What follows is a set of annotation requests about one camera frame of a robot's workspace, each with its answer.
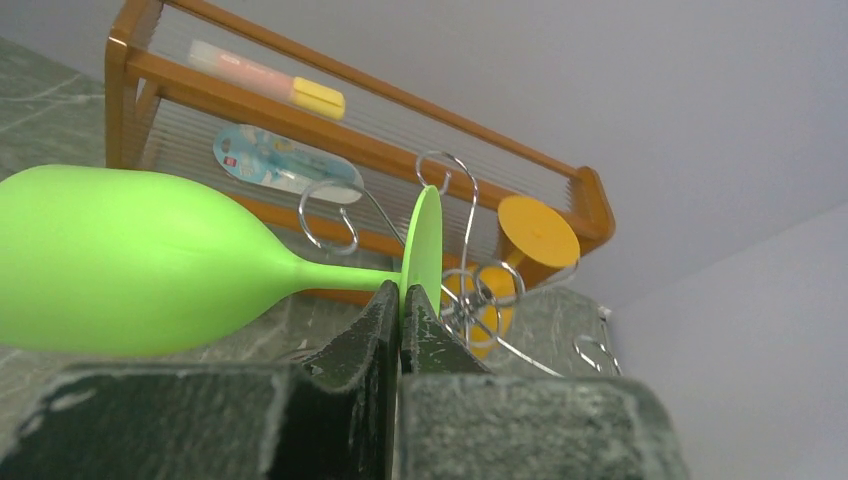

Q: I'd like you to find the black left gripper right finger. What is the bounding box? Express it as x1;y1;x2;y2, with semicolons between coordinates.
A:
396;286;689;479

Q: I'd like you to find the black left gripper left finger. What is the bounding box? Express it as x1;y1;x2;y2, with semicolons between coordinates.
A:
1;282;400;479

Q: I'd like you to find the yellow plastic wine glass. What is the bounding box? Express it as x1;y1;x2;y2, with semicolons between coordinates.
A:
442;195;581;360

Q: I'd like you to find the green plastic wine glass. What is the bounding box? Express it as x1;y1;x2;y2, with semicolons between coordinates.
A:
1;165;443;356

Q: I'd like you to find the chrome wine glass rack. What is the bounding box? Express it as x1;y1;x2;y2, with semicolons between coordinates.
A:
297;150;622;378

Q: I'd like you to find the wooden shelf rack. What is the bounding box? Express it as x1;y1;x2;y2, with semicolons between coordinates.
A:
104;0;615;267

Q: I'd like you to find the blue packaged item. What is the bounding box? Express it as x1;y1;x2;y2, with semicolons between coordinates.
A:
212;124;364;205

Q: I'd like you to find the pink yellow marker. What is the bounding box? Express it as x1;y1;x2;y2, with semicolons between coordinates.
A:
188;40;346;121

